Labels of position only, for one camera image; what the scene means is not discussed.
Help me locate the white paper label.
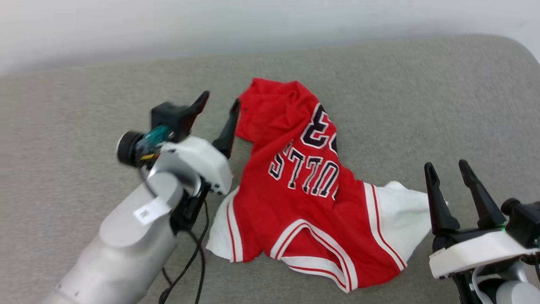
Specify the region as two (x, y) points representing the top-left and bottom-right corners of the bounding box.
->
(132, 196), (173, 226)

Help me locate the red white basketball jersey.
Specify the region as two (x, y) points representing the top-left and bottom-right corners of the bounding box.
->
(205, 77), (433, 293)

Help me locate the thin black cable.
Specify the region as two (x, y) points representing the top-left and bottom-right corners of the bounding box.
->
(158, 198), (211, 304)

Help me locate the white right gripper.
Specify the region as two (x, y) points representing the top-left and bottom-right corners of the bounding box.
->
(424, 159), (540, 280)

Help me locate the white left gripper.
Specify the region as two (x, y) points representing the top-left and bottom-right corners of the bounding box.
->
(159, 90), (241, 196)

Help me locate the grey fabric sofa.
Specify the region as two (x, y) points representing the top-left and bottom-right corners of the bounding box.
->
(0, 34), (540, 304)

